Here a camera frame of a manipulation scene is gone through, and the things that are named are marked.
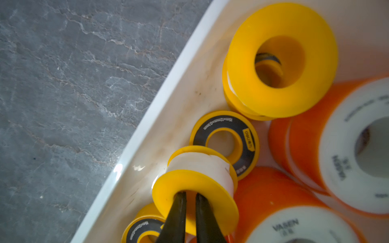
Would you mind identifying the orange sealing tape roll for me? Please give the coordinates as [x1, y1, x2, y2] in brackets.
[188, 166, 368, 243]
[268, 76, 389, 218]

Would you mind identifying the yellow black tape roll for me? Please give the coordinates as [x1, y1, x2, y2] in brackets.
[189, 110, 260, 181]
[121, 202, 166, 243]

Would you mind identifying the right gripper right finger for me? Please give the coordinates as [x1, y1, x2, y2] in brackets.
[196, 193, 227, 243]

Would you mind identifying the white plastic storage box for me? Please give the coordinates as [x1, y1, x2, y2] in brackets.
[73, 1, 389, 243]

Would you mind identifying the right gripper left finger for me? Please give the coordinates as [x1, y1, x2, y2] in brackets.
[156, 192, 187, 243]

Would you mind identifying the yellow sealing tape roll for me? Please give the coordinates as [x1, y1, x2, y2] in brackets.
[222, 3, 338, 120]
[152, 145, 239, 236]

